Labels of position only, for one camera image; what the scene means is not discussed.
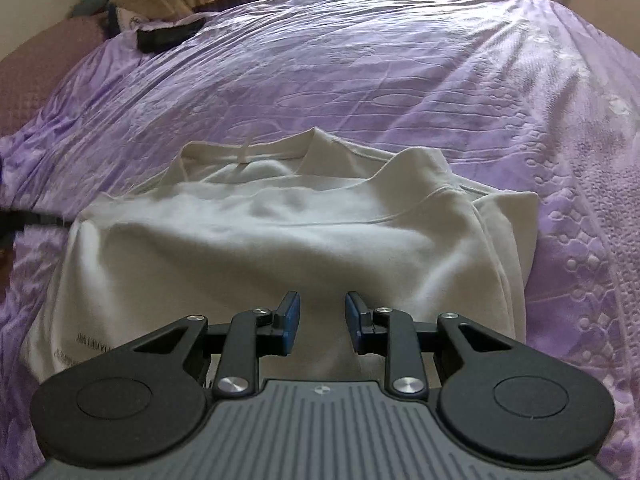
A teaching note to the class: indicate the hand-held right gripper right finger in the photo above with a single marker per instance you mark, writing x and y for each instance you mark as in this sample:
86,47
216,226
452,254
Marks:
353,323

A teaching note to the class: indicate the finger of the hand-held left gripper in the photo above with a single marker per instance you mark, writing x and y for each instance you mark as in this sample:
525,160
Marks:
20,220

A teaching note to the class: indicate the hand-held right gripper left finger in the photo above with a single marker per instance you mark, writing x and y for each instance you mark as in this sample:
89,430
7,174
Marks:
290,323

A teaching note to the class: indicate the white printed sweatshirt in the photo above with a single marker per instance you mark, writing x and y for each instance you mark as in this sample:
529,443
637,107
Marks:
280,240

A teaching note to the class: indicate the pink quilted blanket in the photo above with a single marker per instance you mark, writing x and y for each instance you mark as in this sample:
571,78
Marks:
45,65

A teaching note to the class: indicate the teal plush toy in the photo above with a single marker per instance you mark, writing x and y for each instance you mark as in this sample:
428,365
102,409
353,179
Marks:
92,2

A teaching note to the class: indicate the black pouch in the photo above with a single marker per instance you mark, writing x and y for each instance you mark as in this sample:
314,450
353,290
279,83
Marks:
167,35

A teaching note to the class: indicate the purple bedspread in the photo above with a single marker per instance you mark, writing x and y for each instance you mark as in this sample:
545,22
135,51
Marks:
380,65

